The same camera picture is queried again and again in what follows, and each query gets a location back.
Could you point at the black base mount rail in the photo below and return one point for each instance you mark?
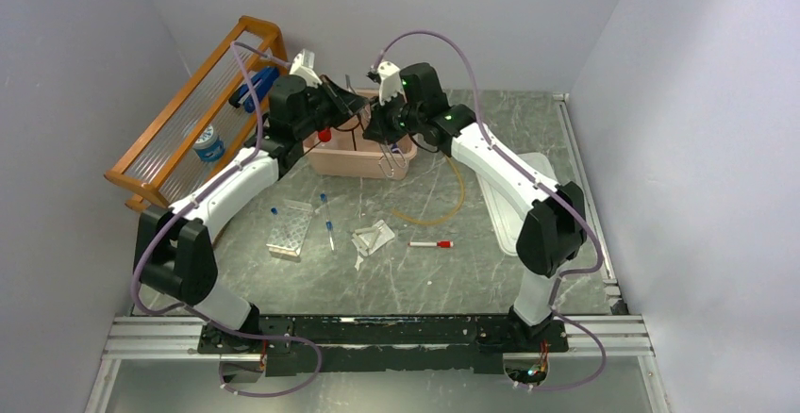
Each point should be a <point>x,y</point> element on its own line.
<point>476,342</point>

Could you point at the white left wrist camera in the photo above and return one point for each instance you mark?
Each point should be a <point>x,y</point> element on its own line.
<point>302,66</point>

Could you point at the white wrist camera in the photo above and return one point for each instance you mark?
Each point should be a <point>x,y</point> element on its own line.
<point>302,66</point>
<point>387,76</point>

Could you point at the white bottle red cap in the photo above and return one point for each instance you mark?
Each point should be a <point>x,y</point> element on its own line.
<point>324,136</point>

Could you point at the white plastic lid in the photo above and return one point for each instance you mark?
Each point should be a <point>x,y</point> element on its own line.
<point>506,223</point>

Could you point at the red white marker pen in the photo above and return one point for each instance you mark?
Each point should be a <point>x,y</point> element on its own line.
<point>431,244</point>

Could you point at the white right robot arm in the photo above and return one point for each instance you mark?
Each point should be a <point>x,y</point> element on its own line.
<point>411,102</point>

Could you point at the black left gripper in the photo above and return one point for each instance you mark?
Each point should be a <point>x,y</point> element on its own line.
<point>344,104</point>

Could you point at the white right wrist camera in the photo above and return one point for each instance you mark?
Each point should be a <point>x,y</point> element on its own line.
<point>387,76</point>

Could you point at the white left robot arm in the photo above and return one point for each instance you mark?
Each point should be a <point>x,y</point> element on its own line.
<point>175,264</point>

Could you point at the orange wooden rack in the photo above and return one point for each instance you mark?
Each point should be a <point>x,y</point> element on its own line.
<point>161,166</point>

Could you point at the pink plastic bin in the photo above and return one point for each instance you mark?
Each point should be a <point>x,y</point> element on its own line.
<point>349,154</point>

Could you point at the glass dropper blue fittings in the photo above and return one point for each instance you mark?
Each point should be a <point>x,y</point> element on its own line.
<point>328,221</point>

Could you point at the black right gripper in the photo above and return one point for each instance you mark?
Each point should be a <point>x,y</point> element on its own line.
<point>378,127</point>

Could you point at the clear test tube rack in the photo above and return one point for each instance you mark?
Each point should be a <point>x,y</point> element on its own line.
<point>289,230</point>

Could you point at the yellow rubber tubing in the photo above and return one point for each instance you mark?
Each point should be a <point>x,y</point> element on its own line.
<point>443,200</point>

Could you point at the blue stapler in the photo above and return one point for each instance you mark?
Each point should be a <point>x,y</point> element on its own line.
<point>262,81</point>

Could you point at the blue white round container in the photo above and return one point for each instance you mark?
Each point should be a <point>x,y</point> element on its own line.
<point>208,146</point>

